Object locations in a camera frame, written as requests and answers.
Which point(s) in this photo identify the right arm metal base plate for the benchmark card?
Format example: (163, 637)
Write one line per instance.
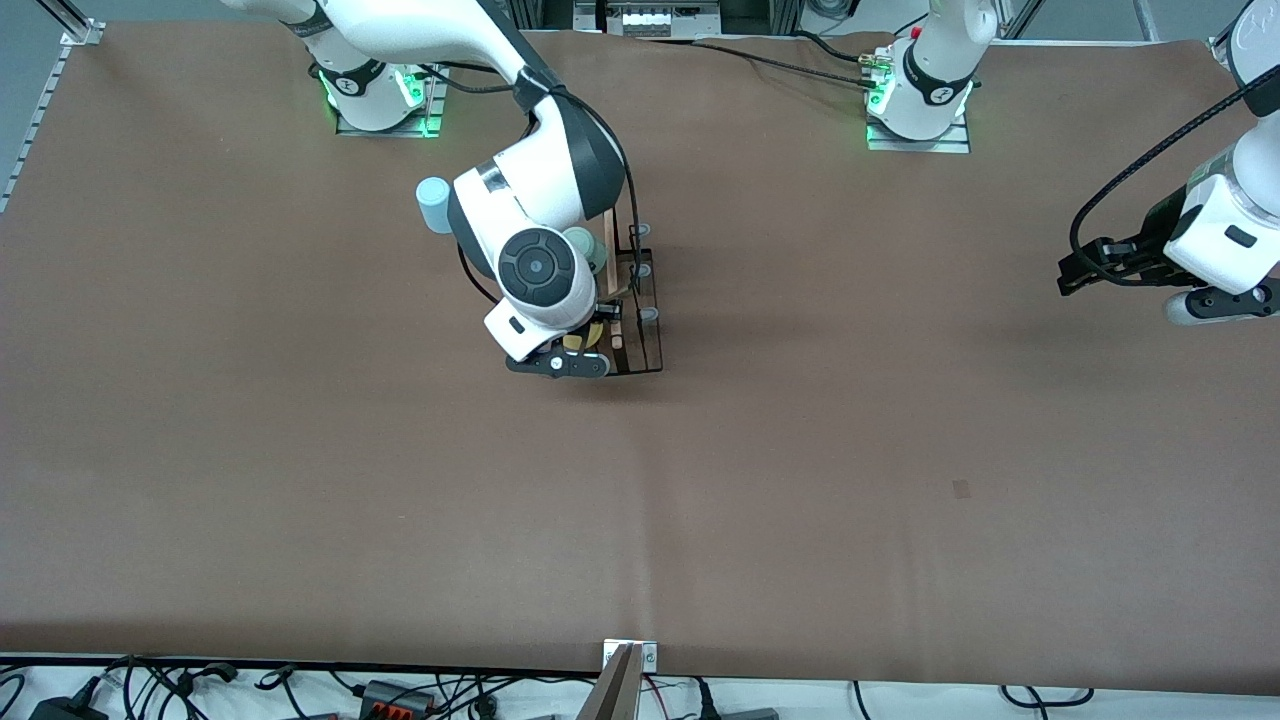
(430, 112)

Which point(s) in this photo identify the grey angled metal bar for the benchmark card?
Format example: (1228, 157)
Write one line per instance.
(612, 695)

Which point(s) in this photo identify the aluminium frame post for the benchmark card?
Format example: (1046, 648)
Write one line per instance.
(545, 12)

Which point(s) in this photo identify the black power adapter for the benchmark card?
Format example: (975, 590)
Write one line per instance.
(65, 710)

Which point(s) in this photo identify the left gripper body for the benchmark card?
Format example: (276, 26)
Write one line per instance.
(1150, 245)

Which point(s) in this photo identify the aluminium side rail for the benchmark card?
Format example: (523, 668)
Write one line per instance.
(40, 110)

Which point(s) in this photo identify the mint green plastic cup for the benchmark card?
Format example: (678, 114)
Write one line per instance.
(583, 245)

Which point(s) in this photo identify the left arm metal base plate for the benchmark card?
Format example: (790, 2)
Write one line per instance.
(950, 143)

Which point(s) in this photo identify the slanted aluminium profile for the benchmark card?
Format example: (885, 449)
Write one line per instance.
(1020, 18)

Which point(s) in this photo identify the yellow plastic cup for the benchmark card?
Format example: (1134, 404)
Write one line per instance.
(575, 343)

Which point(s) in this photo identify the aluminium corner profile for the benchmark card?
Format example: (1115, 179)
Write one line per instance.
(1220, 50)

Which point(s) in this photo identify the light blue plastic cup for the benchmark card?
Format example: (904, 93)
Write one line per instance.
(433, 205)

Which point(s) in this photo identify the device with white connectors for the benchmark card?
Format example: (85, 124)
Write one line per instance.
(650, 20)

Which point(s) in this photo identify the silver metal bracket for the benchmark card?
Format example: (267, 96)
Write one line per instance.
(648, 656)

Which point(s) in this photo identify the black box with orange levers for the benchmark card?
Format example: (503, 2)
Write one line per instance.
(385, 692)

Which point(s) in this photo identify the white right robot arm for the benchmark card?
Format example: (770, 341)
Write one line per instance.
(540, 190)

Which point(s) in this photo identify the thin aluminium leg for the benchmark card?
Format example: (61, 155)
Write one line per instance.
(1148, 20)

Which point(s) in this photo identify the black upright plug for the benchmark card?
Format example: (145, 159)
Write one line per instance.
(705, 700)

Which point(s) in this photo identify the brown table mat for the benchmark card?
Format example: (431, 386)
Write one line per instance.
(700, 500)

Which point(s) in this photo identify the grey flat box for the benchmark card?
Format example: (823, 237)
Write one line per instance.
(750, 714)

